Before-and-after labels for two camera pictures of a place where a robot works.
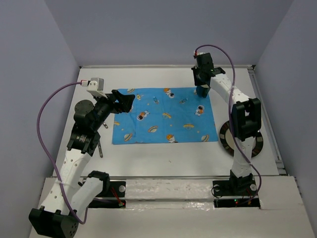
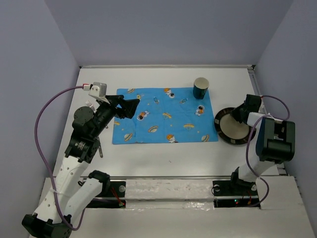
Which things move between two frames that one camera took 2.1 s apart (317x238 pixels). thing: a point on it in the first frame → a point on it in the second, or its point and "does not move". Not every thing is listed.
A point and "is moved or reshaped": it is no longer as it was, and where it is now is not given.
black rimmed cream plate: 227,140 is moved or reshaped
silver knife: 100,150 does not move
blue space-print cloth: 165,115 does not move
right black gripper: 197,82 → 234,112
